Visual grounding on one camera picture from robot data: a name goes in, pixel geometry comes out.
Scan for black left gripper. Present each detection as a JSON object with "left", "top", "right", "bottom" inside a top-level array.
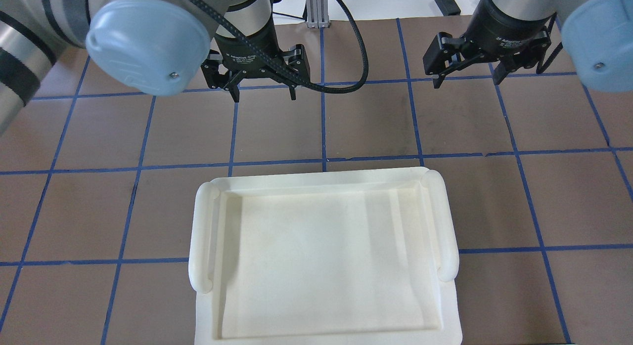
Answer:
[{"left": 200, "top": 21, "right": 311, "bottom": 103}]

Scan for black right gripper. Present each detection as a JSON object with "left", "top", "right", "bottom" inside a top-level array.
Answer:
[{"left": 423, "top": 2, "right": 551, "bottom": 89}]

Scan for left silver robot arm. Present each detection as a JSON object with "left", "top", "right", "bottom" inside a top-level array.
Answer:
[{"left": 1, "top": 0, "right": 310, "bottom": 132}]

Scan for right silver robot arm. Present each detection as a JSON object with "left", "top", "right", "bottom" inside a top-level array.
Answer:
[{"left": 423, "top": 0, "right": 633, "bottom": 92}]

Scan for black power adapter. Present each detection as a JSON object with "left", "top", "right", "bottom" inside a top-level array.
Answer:
[{"left": 434, "top": 0, "right": 461, "bottom": 16}]

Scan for white plastic tray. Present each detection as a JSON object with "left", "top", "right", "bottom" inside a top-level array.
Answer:
[{"left": 188, "top": 167, "right": 463, "bottom": 345}]

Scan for aluminium frame post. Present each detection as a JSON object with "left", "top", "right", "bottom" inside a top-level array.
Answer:
[{"left": 305, "top": 0, "right": 330, "bottom": 28}]

